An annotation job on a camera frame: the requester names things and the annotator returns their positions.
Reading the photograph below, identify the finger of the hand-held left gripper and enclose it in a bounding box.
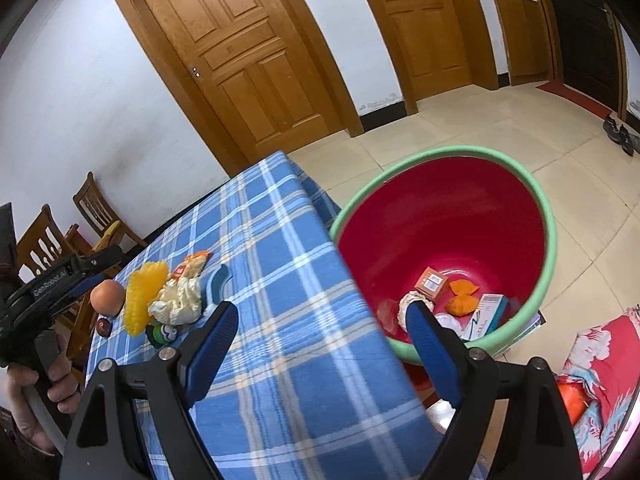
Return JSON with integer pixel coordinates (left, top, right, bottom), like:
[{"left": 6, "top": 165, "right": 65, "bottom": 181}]
[
  {"left": 52, "top": 273, "right": 109, "bottom": 314},
  {"left": 75, "top": 245, "right": 124, "bottom": 276}
]

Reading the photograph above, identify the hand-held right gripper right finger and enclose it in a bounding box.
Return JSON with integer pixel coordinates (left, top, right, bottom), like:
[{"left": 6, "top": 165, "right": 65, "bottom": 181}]
[{"left": 405, "top": 301, "right": 583, "bottom": 480}]

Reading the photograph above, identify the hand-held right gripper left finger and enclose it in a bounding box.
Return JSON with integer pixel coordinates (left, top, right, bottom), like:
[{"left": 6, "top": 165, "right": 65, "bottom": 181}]
[{"left": 59, "top": 301, "right": 240, "bottom": 480}]

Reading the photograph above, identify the white cloth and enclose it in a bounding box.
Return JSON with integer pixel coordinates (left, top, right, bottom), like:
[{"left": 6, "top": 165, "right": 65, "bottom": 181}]
[{"left": 434, "top": 312, "right": 463, "bottom": 337}]

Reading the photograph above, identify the cream paper ball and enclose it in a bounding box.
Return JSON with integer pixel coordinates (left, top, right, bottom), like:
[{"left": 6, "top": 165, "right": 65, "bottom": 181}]
[
  {"left": 147, "top": 276, "right": 203, "bottom": 326},
  {"left": 398, "top": 291, "right": 436, "bottom": 331}
]

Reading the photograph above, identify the white and teal box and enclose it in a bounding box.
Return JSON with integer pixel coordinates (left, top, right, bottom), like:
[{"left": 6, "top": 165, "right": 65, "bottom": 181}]
[{"left": 460, "top": 293, "right": 508, "bottom": 341}]

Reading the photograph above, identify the small orange box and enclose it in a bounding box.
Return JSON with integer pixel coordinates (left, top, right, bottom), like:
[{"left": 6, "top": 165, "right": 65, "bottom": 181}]
[{"left": 414, "top": 267, "right": 447, "bottom": 303}]

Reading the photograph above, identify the red bin with green rim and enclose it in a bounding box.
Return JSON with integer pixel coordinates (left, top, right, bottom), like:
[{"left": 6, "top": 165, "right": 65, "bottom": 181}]
[{"left": 329, "top": 146, "right": 558, "bottom": 396}]

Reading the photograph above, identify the person's left hand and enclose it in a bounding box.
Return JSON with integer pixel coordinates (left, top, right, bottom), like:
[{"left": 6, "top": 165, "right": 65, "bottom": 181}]
[{"left": 7, "top": 332, "right": 81, "bottom": 456}]

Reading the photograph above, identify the brown round fruit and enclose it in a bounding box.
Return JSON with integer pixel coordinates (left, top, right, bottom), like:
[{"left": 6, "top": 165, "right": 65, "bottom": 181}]
[{"left": 90, "top": 280, "right": 124, "bottom": 317}]

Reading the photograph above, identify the wooden chair with yellow cushion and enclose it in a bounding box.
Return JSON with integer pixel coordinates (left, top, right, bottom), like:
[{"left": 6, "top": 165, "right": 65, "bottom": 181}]
[{"left": 72, "top": 171, "right": 146, "bottom": 251}]

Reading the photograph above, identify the yellow foam fruit net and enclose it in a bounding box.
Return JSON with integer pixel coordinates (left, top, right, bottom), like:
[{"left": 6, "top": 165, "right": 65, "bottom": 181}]
[{"left": 123, "top": 261, "right": 169, "bottom": 337}]

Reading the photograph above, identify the blue plastic peeler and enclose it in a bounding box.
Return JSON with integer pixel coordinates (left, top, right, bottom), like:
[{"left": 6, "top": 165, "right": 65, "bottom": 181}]
[{"left": 202, "top": 264, "right": 232, "bottom": 311}]

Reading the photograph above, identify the blue plaid tablecloth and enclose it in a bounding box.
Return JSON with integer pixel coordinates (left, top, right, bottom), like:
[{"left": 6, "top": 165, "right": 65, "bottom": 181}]
[{"left": 85, "top": 150, "right": 481, "bottom": 480}]

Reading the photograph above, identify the orange snack packet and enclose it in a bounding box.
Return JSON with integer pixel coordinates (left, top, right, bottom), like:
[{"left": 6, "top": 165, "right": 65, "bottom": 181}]
[{"left": 170, "top": 251, "right": 211, "bottom": 281}]

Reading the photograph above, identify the colourful book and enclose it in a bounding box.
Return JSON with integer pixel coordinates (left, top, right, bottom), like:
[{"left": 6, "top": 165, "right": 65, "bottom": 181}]
[{"left": 512, "top": 310, "right": 547, "bottom": 343}]

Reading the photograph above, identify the orange plastic item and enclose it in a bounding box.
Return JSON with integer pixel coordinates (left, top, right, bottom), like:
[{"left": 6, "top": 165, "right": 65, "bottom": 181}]
[{"left": 559, "top": 379, "right": 592, "bottom": 424}]

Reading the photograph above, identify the wooden arched panel door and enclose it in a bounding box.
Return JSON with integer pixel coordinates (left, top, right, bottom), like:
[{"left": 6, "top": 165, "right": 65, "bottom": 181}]
[{"left": 109, "top": 0, "right": 365, "bottom": 176}]

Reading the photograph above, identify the red door mat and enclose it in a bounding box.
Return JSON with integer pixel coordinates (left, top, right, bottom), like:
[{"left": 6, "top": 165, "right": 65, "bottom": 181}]
[{"left": 536, "top": 80, "right": 613, "bottom": 116}]

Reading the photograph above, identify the black entrance door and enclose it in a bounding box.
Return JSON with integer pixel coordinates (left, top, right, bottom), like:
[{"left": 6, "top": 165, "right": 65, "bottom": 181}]
[{"left": 530, "top": 0, "right": 628, "bottom": 111}]

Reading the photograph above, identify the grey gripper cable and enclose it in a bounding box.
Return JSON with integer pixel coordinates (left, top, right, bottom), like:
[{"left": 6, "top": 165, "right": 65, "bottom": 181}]
[{"left": 24, "top": 385, "right": 67, "bottom": 455}]

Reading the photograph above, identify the low wooden wall panel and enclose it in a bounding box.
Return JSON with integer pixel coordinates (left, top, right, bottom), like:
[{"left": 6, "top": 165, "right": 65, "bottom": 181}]
[{"left": 492, "top": 0, "right": 563, "bottom": 86}]

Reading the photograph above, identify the wooden door with metal handle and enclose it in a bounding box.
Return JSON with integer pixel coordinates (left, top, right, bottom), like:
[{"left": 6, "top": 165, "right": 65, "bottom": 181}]
[{"left": 345, "top": 0, "right": 501, "bottom": 115}]

